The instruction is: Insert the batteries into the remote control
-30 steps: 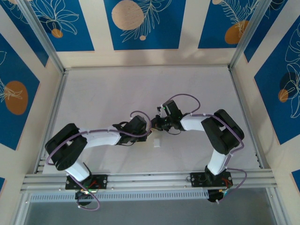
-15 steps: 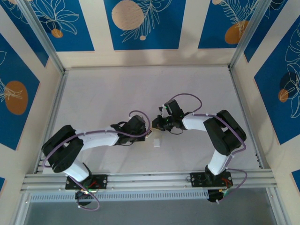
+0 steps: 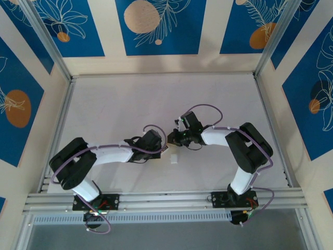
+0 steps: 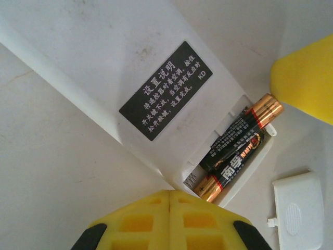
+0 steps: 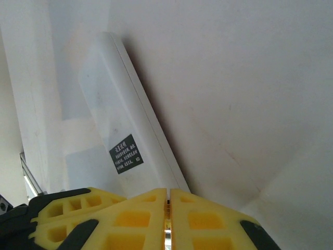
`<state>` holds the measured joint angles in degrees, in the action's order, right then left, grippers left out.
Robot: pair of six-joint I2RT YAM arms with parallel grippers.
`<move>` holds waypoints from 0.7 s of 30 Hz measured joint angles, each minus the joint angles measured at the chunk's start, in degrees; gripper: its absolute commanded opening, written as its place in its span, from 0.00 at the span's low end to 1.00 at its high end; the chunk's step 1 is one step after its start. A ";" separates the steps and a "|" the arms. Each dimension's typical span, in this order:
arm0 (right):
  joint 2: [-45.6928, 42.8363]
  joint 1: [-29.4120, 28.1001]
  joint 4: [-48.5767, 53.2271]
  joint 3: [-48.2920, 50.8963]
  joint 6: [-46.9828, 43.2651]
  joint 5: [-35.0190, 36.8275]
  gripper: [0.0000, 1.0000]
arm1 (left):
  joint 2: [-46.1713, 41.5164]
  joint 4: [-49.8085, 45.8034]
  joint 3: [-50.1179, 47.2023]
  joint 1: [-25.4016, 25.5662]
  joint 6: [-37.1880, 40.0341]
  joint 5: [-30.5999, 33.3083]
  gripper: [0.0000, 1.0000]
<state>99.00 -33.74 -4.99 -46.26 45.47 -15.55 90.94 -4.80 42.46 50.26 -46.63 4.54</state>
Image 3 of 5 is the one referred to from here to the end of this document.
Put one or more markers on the white battery cover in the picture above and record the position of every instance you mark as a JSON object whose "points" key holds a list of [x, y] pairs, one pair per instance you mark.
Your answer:
{"points": [[173, 159]]}

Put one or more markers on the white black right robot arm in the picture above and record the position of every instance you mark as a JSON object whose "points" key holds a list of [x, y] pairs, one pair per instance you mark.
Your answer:
{"points": [[216, 136]]}

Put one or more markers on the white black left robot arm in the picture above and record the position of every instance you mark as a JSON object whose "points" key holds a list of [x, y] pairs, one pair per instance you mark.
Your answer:
{"points": [[112, 156]]}

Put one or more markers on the aluminium mounting rail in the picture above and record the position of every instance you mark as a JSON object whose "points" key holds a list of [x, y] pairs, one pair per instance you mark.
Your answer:
{"points": [[169, 200]]}

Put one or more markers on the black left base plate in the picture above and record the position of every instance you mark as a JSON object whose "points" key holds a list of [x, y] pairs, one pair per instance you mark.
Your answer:
{"points": [[114, 201]]}

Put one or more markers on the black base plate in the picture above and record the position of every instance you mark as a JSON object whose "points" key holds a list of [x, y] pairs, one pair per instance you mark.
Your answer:
{"points": [[114, 201], [218, 199]]}

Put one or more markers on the aluminium table back rail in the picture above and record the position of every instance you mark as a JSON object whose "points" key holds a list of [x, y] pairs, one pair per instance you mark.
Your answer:
{"points": [[164, 75]]}

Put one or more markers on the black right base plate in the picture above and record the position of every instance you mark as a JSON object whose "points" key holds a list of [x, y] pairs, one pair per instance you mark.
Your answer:
{"points": [[218, 199]]}

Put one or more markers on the aluminium table side rail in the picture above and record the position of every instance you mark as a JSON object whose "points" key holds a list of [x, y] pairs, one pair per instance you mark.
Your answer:
{"points": [[271, 117], [61, 117]]}

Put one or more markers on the aluminium frame post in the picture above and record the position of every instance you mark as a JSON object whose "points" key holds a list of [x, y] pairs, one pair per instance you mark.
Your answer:
{"points": [[46, 39], [284, 39]]}

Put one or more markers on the aluminium frame leg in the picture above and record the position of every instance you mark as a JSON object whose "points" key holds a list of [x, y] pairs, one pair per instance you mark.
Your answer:
{"points": [[307, 229], [23, 234]]}

